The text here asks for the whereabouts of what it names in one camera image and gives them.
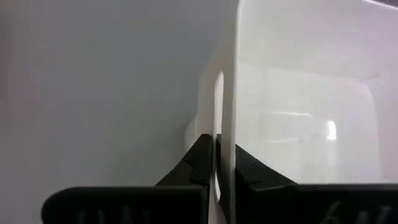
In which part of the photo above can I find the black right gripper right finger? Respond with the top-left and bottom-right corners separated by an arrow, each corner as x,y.
215,133 -> 398,224

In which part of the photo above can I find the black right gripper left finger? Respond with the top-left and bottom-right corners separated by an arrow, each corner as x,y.
41,133 -> 214,224

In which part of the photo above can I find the white plastic basket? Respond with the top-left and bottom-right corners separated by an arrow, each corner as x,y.
183,0 -> 398,224

